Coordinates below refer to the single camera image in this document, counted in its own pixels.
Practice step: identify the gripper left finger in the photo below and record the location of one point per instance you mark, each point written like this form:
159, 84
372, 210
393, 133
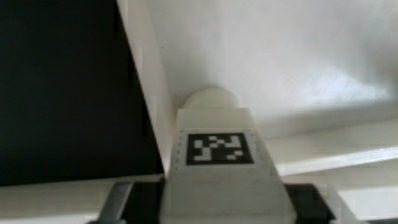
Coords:
132, 203

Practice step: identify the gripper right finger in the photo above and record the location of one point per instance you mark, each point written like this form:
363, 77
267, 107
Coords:
312, 208

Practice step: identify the white table leg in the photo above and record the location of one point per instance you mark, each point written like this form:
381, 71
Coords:
225, 189

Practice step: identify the white square tabletop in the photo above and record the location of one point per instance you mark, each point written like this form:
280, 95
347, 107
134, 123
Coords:
303, 55

